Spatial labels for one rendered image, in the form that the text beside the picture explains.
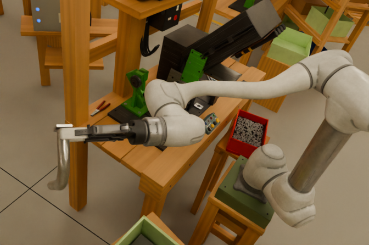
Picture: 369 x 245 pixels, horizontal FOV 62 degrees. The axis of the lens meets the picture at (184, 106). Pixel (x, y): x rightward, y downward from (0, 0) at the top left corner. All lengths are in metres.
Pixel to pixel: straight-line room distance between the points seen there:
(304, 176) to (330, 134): 0.24
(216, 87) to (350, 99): 0.41
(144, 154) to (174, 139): 0.79
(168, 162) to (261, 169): 0.49
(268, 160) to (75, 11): 1.07
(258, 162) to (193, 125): 0.60
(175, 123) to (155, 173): 0.71
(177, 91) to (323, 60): 0.50
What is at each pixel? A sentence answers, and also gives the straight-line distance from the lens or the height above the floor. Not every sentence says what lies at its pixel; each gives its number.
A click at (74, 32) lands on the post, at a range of 1.48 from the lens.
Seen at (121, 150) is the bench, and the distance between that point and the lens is 1.73.
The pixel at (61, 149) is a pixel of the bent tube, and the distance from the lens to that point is 0.86.
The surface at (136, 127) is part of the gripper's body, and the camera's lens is 0.90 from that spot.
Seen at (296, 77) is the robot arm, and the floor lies 1.69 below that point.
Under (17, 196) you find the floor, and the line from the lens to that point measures 2.67.
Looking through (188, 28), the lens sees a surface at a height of 1.24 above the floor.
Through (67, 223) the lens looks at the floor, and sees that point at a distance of 2.50.
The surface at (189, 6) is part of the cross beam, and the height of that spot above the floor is 1.27.
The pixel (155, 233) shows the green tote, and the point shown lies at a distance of 1.42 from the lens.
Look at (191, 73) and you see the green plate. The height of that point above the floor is 1.14.
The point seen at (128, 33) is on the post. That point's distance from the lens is 1.79.
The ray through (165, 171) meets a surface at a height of 0.90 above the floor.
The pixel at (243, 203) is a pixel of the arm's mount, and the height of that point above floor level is 0.93.
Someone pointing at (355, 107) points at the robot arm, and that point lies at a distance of 1.05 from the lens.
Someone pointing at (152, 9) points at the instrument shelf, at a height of 1.53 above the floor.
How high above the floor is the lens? 2.18
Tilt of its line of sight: 39 degrees down
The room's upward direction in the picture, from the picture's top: 15 degrees clockwise
